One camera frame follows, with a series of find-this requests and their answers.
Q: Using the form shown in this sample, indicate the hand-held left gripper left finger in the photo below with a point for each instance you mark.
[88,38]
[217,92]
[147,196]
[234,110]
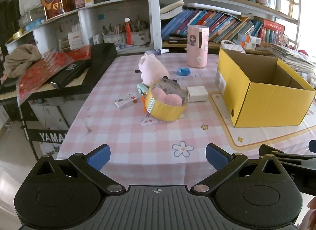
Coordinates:
[100,157]

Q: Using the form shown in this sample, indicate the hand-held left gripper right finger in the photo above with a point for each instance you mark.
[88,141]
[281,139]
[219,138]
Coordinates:
[217,157]

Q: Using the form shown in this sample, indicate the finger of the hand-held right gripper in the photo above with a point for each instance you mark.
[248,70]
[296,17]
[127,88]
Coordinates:
[284,153]
[313,146]

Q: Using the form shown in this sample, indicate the yellow cardboard box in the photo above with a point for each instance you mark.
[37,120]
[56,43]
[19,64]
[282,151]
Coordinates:
[266,106]

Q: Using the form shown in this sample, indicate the small white red-marked box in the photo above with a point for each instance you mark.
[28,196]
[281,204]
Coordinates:
[126,101]

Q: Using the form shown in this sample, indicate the white rectangular box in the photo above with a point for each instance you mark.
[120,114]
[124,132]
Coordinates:
[196,94]

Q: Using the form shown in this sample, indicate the orange plastic piece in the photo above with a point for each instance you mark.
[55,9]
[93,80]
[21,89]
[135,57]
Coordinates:
[143,105]

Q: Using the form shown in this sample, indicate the yellow tape roll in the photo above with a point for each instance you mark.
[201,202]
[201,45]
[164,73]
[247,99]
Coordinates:
[165,112]

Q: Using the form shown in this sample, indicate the pink heart plush pad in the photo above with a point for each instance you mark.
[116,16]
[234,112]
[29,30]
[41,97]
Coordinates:
[167,96]

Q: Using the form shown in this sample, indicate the teal plastic stapler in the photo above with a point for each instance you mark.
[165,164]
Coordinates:
[142,90]

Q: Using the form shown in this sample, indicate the grey toy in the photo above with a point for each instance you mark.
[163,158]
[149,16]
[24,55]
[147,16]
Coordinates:
[170,81]

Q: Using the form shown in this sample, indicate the small blue plastic item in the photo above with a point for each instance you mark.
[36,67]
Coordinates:
[183,71]

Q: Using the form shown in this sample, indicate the pink plush toy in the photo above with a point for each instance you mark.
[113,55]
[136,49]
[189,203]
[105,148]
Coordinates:
[150,69]

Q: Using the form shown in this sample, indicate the person's right hand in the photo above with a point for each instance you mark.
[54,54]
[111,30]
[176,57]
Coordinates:
[311,204]

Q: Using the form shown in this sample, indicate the pink checkered tablecloth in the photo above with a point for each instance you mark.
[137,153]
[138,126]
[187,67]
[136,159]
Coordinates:
[118,131]

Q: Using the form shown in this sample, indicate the black keyboard stand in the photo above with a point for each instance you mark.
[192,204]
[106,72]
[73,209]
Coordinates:
[51,136]

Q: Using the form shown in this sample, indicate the long black box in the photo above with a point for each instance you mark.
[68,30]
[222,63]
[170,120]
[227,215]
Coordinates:
[68,74]

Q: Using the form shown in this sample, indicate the stack of newspapers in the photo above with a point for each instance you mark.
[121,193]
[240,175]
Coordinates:
[293,58]

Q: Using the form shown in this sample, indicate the black electronic keyboard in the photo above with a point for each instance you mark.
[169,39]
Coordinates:
[98,64]

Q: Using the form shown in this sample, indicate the red plastic packets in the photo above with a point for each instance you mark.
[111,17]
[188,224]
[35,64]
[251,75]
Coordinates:
[44,72]

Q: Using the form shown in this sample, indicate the pink humidifier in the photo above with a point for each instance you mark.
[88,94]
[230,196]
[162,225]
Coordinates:
[196,52]

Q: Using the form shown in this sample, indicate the orange and white boxes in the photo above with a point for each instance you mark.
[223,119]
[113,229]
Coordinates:
[249,41]

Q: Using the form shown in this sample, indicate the white pen holder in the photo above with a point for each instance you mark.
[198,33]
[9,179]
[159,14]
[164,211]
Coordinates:
[114,39]
[139,37]

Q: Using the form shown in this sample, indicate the clear spray bottle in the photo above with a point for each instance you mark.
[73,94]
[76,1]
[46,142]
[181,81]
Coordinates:
[155,52]

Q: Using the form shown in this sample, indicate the white box red label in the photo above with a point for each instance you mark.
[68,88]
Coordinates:
[75,40]

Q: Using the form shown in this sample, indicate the red thick dictionaries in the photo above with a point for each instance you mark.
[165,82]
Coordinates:
[274,31]

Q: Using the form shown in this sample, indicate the black pencil case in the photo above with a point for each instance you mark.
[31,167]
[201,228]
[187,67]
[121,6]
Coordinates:
[177,39]

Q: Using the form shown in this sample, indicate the beige cloth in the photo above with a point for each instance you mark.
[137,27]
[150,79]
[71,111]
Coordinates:
[21,59]

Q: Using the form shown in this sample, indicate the red tassel ornament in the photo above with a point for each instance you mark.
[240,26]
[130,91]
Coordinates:
[128,33]

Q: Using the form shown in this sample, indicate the row of leaning books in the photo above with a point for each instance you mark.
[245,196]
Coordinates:
[217,25]

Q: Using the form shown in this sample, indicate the white stationery cup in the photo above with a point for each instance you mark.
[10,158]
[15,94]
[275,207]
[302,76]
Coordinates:
[282,5]

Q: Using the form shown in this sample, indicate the gold ribbon roll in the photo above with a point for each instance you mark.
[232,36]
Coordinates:
[18,34]

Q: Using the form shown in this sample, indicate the open thick book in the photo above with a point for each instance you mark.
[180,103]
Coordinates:
[171,9]

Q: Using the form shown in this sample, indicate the wooden bookshelf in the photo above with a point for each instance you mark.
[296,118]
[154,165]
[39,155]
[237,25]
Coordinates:
[212,1]

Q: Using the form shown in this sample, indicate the white shelf unit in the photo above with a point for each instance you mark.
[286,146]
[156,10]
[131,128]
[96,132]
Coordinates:
[154,10]

